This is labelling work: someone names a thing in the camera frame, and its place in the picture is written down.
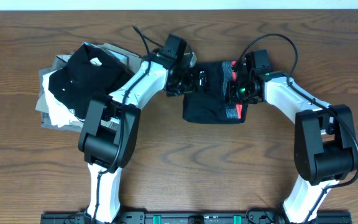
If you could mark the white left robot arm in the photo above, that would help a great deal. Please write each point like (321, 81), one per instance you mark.
(109, 134)

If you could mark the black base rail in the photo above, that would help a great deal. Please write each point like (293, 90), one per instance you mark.
(138, 217)

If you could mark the black polo shirt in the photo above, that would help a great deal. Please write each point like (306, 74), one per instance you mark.
(89, 72)

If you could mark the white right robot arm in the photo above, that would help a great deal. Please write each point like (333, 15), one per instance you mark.
(325, 144)

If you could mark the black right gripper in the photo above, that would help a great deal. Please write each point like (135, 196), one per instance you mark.
(232, 93)

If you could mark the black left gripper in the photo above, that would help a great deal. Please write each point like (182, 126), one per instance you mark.
(193, 76)

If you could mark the black leggings with red waistband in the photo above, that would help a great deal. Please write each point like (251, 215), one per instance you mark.
(210, 106)

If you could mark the white t-shirt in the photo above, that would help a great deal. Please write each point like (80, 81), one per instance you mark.
(58, 113)

